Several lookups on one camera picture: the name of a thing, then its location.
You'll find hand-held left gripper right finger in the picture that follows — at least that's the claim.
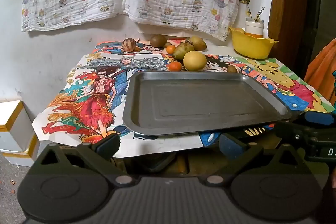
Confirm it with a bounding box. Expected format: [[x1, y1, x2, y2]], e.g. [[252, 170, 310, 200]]
[[203, 133, 305, 187]]

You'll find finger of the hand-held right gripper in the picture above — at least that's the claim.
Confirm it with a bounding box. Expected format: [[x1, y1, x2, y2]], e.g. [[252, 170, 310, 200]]
[[290, 110, 336, 133], [231, 123, 313, 147]]

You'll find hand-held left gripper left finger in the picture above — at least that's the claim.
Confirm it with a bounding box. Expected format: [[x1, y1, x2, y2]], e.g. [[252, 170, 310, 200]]
[[34, 133, 135, 187]]

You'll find metal tray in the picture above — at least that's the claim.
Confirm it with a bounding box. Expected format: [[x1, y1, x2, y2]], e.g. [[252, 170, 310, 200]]
[[122, 70, 293, 136]]

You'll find round yellow pear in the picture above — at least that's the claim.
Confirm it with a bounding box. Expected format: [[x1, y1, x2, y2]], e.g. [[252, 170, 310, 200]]
[[183, 51, 208, 72]]

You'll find small striped brown fruit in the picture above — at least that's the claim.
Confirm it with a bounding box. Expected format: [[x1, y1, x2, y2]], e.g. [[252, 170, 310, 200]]
[[122, 38, 137, 51]]

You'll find green pear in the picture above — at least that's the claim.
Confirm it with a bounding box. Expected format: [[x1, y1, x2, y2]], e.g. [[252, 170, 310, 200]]
[[172, 43, 195, 61]]

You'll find yellow-brown speckled pear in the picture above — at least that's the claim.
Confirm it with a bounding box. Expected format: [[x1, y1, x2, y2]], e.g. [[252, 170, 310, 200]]
[[189, 35, 208, 51]]

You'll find large brown kiwi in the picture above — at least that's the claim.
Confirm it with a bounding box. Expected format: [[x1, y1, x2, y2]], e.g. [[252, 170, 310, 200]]
[[150, 34, 167, 48]]

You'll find orange cloth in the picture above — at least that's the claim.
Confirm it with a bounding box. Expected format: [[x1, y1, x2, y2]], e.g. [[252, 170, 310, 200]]
[[304, 39, 336, 106]]

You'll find yellow plastic bowl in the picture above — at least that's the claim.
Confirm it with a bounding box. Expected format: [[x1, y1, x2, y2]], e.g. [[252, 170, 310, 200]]
[[229, 26, 279, 60]]

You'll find white box with gold trim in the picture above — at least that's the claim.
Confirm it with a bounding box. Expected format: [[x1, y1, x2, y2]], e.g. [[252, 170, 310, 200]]
[[0, 99, 32, 132], [0, 132, 40, 167]]

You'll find white and orange jar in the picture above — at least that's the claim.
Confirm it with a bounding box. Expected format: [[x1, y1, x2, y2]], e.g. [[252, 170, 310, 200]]
[[245, 17, 264, 39]]

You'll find dried twig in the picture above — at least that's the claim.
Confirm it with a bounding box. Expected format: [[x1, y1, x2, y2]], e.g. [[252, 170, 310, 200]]
[[245, 2, 265, 22]]

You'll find wooden door frame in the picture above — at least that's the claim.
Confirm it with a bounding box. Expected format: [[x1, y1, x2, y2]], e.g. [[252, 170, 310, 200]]
[[268, 0, 309, 80]]

